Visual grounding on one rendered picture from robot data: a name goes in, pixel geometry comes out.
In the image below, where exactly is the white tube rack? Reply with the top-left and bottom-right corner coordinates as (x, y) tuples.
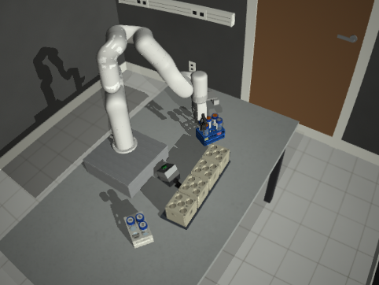
(124, 212), (154, 248)

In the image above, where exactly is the blue tube rack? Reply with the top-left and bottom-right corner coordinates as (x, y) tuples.
(196, 125), (225, 146)

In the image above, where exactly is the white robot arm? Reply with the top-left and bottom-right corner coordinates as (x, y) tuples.
(96, 24), (219, 154)

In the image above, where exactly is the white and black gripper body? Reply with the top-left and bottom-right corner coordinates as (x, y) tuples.
(192, 100), (207, 120)

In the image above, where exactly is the beige bucket adapter with holes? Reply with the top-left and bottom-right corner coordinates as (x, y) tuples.
(203, 143), (230, 174)

